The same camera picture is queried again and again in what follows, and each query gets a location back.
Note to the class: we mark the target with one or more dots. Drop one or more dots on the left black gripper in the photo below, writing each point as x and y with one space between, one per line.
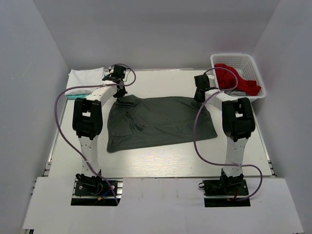
120 90

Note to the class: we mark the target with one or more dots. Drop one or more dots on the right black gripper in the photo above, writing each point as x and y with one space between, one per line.
199 95

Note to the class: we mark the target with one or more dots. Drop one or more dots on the dark grey t shirt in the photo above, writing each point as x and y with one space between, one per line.
135 123

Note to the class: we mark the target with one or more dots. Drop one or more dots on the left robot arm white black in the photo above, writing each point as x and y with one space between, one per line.
88 118

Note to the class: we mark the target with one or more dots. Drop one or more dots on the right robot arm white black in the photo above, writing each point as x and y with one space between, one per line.
237 124

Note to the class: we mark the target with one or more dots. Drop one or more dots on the folded white t shirt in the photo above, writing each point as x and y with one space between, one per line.
86 78

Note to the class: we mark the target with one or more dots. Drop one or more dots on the grey t shirt in basket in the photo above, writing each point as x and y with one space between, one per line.
237 93

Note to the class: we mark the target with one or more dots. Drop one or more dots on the white plastic basket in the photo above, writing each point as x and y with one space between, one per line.
246 67

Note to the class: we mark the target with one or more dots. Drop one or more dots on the folded teal t shirt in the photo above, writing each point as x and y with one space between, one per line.
73 97

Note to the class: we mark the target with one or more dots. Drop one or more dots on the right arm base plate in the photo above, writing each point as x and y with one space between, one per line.
215 195

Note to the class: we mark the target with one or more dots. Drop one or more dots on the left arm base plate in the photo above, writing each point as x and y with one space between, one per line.
84 195

